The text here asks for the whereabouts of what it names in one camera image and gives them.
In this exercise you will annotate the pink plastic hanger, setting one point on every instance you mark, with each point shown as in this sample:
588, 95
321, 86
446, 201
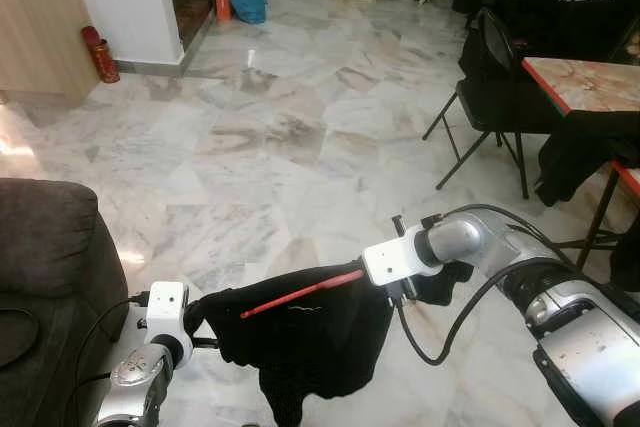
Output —
300, 294

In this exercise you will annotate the plain black shirt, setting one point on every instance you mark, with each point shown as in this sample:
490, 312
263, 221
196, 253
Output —
585, 152
310, 347

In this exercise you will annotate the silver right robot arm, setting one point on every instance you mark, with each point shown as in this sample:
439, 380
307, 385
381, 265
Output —
560, 317

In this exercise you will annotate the dark brown sofa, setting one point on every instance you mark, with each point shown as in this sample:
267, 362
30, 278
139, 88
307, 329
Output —
50, 277

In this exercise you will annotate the black folding chair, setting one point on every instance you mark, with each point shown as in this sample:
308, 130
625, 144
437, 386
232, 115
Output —
495, 87

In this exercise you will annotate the red cylindrical tin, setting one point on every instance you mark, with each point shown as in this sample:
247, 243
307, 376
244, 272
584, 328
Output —
102, 55

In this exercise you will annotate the black piano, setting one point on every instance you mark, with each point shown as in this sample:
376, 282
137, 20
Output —
570, 27

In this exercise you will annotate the light wood cabinet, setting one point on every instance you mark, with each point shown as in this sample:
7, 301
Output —
40, 27

